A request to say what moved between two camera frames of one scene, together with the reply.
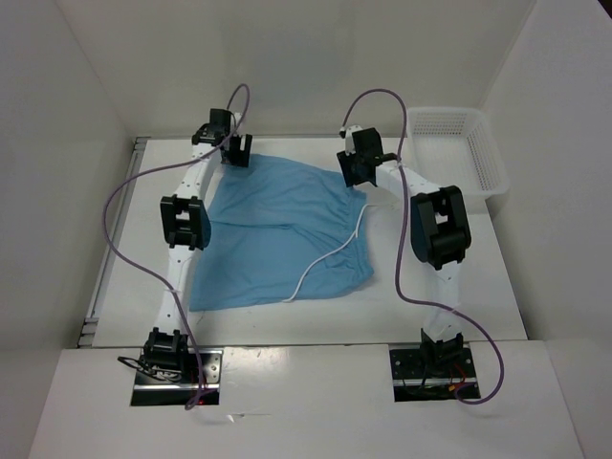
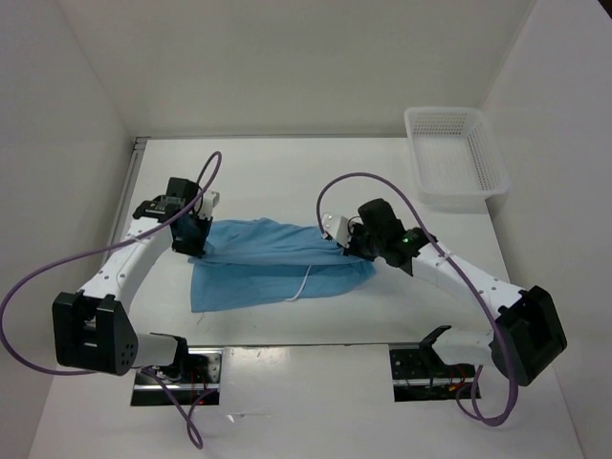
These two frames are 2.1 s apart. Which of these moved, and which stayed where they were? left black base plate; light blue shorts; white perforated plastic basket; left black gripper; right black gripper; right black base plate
Moved: left black gripper; light blue shorts; right black gripper
Stayed: left black base plate; white perforated plastic basket; right black base plate
